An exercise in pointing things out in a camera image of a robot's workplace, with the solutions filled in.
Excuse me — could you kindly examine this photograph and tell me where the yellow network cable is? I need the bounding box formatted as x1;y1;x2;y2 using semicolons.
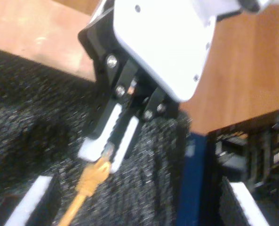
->
58;142;114;226

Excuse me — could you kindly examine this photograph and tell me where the black bubble mat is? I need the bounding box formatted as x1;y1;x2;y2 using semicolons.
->
0;46;193;226

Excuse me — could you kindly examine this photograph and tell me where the black rack server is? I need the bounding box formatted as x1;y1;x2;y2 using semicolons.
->
245;108;279;212

